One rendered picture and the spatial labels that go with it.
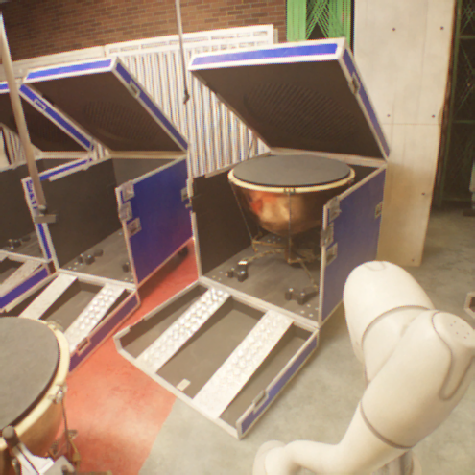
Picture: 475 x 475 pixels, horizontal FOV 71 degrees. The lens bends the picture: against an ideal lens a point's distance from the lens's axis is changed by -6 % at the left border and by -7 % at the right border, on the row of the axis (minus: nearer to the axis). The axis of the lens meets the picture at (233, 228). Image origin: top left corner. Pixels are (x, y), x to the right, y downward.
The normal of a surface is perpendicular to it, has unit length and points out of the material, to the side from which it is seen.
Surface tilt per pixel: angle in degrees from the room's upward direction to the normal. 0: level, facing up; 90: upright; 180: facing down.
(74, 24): 90
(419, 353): 55
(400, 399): 73
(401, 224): 90
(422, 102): 90
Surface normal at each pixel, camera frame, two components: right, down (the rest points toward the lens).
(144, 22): -0.29, 0.40
